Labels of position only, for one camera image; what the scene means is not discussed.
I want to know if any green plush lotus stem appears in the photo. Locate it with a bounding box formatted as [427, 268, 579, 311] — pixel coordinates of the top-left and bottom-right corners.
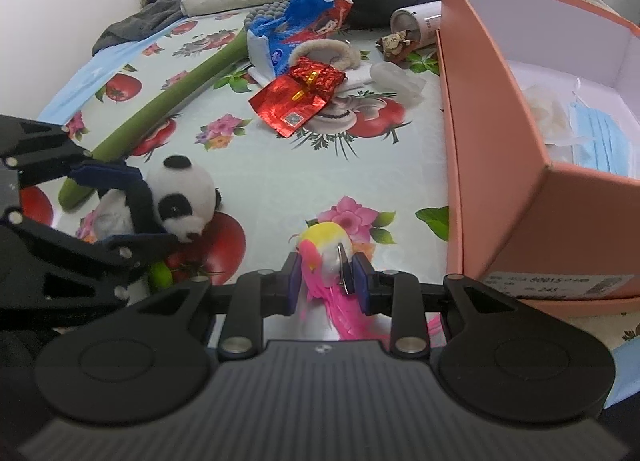
[65, 10, 281, 212]

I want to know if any beige fluffy ring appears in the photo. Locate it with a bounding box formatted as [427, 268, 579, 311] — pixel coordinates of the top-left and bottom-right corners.
[292, 38, 362, 72]

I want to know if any white cylindrical can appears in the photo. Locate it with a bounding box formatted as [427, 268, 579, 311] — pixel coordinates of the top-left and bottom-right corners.
[390, 1, 442, 47]

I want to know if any red foil wrapper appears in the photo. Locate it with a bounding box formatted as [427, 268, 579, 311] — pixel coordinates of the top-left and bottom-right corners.
[250, 56, 346, 137]

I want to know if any fruit print plastic sheet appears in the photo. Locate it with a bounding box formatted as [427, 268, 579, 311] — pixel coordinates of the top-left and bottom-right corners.
[19, 8, 452, 287]

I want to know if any blue surgical face mask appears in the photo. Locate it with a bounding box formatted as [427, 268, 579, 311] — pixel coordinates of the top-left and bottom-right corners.
[570, 103, 632, 177]

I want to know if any orange cardboard box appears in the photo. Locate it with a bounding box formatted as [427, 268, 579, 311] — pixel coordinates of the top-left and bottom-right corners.
[437, 0, 639, 317]

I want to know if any small panda plush toy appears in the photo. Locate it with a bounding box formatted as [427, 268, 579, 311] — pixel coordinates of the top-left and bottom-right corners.
[91, 155, 221, 243]

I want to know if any white tissue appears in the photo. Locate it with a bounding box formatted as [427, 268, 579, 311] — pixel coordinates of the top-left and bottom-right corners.
[523, 84, 577, 147]

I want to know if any small brown figurine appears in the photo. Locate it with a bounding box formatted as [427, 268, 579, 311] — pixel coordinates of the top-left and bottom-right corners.
[376, 30, 419, 64]

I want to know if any light blue bed sheet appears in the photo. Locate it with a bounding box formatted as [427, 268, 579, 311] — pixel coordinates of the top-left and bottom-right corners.
[37, 21, 178, 125]

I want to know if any pink yellow feather toy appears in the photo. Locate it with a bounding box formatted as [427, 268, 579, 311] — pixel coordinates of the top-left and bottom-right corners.
[296, 222, 390, 347]

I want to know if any dark grey blanket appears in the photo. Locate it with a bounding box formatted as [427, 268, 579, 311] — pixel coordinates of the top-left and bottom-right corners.
[92, 0, 184, 55]

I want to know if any blue white plastic bag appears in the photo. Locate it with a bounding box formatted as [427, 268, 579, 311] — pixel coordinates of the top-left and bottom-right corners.
[247, 0, 352, 82]

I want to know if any clear plastic wrapper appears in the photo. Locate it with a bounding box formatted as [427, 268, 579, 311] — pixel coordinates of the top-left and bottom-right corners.
[370, 62, 426, 106]

